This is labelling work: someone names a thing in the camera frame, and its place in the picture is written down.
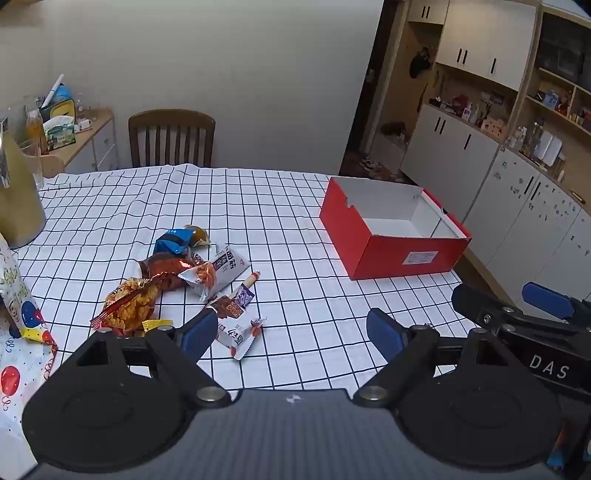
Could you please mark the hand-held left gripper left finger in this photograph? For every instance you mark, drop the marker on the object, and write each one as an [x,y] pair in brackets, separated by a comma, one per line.
[201,330]

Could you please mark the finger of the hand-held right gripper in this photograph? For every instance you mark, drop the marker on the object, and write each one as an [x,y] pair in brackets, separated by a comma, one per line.
[480,309]
[547,301]

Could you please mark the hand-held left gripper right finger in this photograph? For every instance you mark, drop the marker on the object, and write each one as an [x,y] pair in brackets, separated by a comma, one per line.
[385,332]

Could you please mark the small white snack packet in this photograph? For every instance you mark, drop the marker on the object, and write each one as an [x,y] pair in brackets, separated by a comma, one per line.
[235,334]

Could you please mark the small yellow snack packet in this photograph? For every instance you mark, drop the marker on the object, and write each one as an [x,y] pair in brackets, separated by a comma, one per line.
[157,325]

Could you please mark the small purple label snack packet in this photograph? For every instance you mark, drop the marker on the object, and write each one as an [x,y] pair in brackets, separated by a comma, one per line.
[244,295]

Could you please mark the dark red foil snack packet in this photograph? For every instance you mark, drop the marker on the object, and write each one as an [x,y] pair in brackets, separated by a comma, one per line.
[168,270]

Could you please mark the large white spicy strip packet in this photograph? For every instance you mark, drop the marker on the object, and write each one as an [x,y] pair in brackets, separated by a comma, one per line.
[228,265]

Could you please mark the sausage stick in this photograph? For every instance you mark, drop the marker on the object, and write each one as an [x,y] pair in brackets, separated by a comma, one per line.
[250,278]

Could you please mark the red cardboard box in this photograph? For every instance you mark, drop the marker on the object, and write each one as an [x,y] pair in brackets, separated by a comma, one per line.
[392,258]

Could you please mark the orange chips bag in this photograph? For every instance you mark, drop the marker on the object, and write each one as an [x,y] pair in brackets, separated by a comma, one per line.
[129,304]

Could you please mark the blue snack packet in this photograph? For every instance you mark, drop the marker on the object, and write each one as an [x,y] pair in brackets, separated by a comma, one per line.
[173,242]

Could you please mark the braised egg packet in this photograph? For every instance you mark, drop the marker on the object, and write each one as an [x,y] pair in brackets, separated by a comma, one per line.
[198,235]

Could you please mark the row of shoes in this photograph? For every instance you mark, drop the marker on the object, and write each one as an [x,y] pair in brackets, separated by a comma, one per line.
[371,165]

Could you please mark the balloon print gift bag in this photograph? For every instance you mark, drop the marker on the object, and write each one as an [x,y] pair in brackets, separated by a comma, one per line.
[18,369]

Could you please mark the wooden chair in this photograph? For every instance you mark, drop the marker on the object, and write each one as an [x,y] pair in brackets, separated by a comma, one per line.
[171,138]

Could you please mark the wooden sideboard with white drawers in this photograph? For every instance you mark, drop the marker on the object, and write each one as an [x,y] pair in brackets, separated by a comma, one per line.
[92,147]

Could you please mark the gold pitcher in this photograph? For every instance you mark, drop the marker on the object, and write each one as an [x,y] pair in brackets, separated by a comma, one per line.
[18,207]

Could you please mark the clear drinking glass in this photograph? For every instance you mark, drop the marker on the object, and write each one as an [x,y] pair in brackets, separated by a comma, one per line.
[32,166]

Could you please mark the white charger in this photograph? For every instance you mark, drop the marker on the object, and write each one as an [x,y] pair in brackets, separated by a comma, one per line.
[83,124]

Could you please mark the green tissue box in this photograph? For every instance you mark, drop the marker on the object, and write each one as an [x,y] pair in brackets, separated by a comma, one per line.
[60,134]

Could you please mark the orange drink bottle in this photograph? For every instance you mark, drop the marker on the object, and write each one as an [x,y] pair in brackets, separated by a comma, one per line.
[36,131]

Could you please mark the blue and yellow box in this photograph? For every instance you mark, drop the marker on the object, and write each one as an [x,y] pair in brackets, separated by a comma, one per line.
[60,104]

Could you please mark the white stick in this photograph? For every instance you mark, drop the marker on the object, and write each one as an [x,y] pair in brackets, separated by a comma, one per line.
[53,90]

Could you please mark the white and wood wall cabinet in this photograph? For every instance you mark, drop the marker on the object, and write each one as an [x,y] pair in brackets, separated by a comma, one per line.
[485,152]

